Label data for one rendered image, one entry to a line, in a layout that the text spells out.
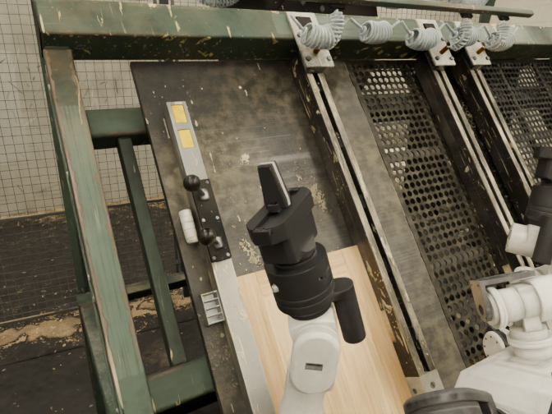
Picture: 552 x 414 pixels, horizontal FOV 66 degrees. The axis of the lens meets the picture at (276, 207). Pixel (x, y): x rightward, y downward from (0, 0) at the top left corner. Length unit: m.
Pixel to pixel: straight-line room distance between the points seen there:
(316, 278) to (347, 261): 0.61
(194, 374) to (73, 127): 0.61
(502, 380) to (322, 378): 0.25
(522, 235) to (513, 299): 0.32
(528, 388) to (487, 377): 0.06
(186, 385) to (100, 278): 0.30
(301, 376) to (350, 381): 0.50
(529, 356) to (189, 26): 1.02
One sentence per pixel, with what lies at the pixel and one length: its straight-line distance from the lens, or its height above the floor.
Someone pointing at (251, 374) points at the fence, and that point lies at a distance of 0.99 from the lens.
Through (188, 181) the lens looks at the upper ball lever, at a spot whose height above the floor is 1.52.
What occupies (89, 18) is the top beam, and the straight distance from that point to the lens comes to 1.17.
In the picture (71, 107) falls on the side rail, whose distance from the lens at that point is 1.08.
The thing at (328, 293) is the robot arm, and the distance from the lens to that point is 0.59.
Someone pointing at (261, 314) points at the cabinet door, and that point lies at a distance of 1.03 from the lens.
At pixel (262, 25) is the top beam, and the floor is 1.85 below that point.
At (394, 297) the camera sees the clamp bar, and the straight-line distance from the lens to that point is 1.17.
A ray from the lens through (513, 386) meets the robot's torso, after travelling 0.70.
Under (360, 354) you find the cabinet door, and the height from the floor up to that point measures 1.07.
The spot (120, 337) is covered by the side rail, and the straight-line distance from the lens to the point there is 0.93.
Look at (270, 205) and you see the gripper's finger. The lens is 0.54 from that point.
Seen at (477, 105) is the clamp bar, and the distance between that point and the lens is 1.80.
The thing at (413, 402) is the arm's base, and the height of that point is 1.36.
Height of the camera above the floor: 1.77
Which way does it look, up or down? 19 degrees down
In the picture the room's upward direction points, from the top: straight up
